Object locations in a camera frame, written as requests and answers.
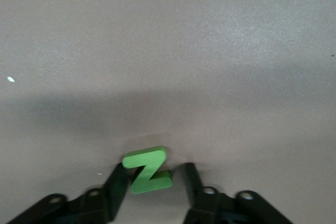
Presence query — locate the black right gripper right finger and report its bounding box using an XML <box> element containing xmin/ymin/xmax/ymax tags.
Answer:
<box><xmin>181</xmin><ymin>162</ymin><xmax>292</xmax><ymax>224</ymax></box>

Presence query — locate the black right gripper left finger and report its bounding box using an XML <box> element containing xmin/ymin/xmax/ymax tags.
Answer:
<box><xmin>7</xmin><ymin>163</ymin><xmax>132</xmax><ymax>224</ymax></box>

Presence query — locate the green letter N block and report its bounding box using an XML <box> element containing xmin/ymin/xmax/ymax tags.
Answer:
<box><xmin>122</xmin><ymin>146</ymin><xmax>173</xmax><ymax>196</ymax></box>

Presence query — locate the brown table mat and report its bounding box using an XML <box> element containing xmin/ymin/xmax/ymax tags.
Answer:
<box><xmin>0</xmin><ymin>0</ymin><xmax>336</xmax><ymax>224</ymax></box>

